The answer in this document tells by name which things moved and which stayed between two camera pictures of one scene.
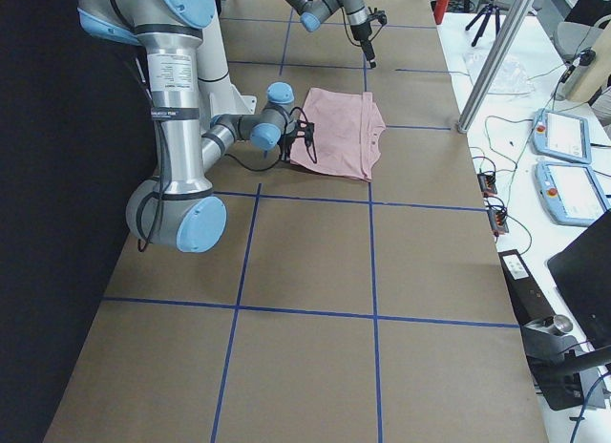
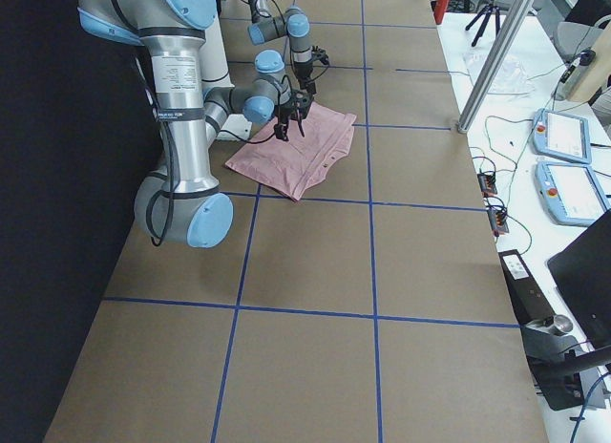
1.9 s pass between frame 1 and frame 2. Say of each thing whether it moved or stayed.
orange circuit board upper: stayed
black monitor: stayed
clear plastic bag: stayed
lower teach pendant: stayed
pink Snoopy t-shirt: moved
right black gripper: moved
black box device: stayed
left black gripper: moved
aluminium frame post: stayed
